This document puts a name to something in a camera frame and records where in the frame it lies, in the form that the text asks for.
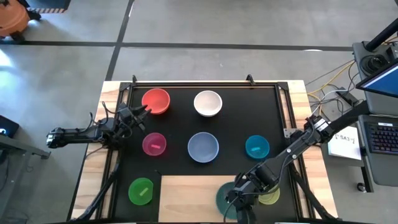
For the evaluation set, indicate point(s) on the computer monitor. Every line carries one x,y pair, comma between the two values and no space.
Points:
382,81

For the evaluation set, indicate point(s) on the silver metal plate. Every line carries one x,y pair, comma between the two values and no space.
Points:
287,133

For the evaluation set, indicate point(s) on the small yellow translucent bowl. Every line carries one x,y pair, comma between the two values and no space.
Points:
272,198

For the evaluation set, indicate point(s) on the small green translucent bowl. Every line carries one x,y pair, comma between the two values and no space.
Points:
140,186

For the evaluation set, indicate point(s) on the black device with blue light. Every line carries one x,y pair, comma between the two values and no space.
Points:
7,126

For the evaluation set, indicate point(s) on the black power strip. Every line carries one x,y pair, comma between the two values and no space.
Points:
346,96

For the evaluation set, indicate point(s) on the large blue-grey bowl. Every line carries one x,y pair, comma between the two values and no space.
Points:
202,147

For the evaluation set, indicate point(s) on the orange shop vacuum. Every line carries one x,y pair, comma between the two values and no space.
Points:
11,17

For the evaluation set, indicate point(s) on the laptop computer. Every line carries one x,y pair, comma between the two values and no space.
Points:
382,168

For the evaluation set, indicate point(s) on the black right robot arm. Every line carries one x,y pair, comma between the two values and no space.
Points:
289,152

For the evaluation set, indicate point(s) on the black pole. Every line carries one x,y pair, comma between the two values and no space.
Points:
383,33

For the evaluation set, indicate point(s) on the small pink translucent bowl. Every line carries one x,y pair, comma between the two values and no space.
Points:
150,140

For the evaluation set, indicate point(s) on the black frame clamp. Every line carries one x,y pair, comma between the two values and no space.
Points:
134,79
249,79

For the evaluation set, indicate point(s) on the large dark green bowl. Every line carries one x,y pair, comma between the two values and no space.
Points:
222,199

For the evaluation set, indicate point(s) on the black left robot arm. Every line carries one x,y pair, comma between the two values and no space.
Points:
77,133

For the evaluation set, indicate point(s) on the large red bowl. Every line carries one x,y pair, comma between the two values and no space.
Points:
157,102

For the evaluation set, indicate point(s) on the black caster wheel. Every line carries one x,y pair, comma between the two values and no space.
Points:
361,187

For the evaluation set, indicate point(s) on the small teal translucent bowl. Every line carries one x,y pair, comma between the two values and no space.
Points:
257,142

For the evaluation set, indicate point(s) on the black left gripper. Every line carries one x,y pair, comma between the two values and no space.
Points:
129,120

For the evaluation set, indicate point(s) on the black cabinet with hazard stripes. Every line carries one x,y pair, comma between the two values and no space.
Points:
46,4

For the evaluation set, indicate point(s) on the black table mat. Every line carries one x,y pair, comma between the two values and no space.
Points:
236,124

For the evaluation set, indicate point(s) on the light wooden table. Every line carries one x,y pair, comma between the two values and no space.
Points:
107,93

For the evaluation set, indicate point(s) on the white paper sheet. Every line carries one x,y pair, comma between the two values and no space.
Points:
344,146

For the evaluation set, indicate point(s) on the light wooden shelf board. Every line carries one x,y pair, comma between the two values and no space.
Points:
186,199

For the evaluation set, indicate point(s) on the large white bowl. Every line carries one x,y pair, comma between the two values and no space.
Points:
207,102

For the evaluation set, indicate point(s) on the black round device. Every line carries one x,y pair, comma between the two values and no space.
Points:
373,63

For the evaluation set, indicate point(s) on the black diagonal support bar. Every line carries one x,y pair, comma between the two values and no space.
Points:
345,119

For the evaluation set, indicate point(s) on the black aluminium table frame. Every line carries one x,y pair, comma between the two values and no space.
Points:
202,84

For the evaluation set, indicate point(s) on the grey metal stand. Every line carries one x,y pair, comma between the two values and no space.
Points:
25,148

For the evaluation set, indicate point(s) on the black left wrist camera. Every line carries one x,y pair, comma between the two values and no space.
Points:
125,111

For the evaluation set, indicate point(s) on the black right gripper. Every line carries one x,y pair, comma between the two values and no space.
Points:
244,191

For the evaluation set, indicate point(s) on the black backlit keyboard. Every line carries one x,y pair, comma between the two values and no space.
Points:
384,137

